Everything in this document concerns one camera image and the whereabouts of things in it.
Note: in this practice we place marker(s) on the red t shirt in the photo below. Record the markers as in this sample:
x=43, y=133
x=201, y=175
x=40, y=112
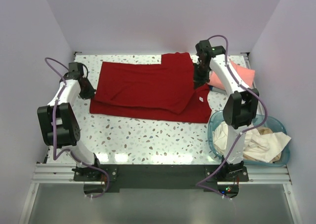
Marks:
x=162, y=91

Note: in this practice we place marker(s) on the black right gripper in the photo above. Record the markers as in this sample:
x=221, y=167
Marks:
x=198, y=80

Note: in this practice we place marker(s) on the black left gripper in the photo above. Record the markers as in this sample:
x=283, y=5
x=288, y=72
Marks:
x=90, y=93

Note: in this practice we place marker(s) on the cream t shirt in basket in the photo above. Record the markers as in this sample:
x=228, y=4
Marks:
x=260, y=144

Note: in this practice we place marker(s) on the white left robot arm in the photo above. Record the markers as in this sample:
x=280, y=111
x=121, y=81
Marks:
x=59, y=126

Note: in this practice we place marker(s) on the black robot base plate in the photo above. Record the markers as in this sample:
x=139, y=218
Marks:
x=114, y=178

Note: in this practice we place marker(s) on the aluminium frame rail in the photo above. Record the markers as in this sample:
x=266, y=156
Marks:
x=62, y=173

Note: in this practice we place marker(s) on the teal plastic laundry basket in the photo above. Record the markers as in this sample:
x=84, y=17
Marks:
x=271, y=123

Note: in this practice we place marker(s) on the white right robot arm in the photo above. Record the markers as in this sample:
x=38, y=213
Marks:
x=240, y=108

